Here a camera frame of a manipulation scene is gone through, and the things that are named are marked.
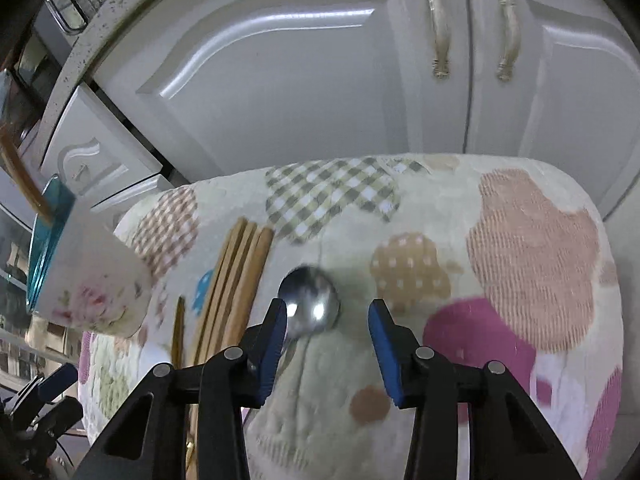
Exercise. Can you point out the dark brown wooden chopstick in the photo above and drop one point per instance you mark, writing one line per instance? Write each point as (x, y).
(22, 175)

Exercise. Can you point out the silver appliance with keypad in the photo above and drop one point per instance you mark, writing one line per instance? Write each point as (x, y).
(65, 5)

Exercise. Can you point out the white floral cup teal rim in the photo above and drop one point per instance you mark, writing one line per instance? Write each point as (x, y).
(90, 270)

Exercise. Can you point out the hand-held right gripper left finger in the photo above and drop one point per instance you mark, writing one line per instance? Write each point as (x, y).
(272, 345)

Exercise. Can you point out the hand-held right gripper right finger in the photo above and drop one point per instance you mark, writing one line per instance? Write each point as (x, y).
(387, 355)

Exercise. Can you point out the metal spoon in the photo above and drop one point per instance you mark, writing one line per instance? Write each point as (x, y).
(310, 300)

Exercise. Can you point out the white cabinet drawer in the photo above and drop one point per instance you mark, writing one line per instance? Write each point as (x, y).
(95, 145)
(135, 192)

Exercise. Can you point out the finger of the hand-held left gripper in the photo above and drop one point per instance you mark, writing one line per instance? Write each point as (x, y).
(55, 382)

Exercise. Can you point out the patchwork quilted cover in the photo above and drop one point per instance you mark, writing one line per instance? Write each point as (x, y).
(450, 260)

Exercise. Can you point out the white cabinet door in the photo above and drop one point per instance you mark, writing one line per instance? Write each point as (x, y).
(300, 85)
(565, 100)

